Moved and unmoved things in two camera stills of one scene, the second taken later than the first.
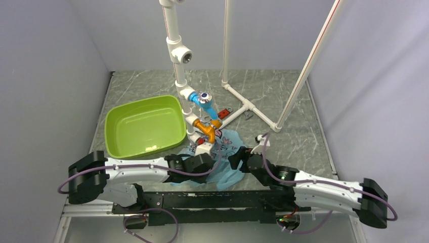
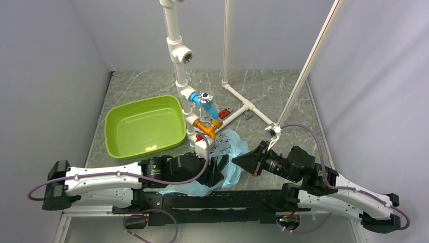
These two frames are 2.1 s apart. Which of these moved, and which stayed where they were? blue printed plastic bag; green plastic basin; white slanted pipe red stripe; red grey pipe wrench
Moved: blue printed plastic bag
Stayed: white slanted pipe red stripe; red grey pipe wrench; green plastic basin
